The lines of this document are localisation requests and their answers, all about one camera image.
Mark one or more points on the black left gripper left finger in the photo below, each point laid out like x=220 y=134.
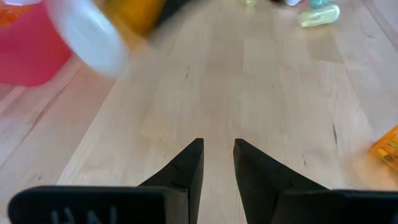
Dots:
x=174 y=199

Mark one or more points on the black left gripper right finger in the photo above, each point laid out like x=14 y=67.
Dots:
x=280 y=202

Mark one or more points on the orange pill bottle white cap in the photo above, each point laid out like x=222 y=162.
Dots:
x=90 y=34
x=388 y=147
x=12 y=15

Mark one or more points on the red plastic bin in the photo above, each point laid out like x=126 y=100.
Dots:
x=25 y=56

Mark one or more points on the small yellow vial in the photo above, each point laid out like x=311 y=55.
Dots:
x=318 y=15

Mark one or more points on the small teal vial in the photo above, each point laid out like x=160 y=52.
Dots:
x=320 y=3

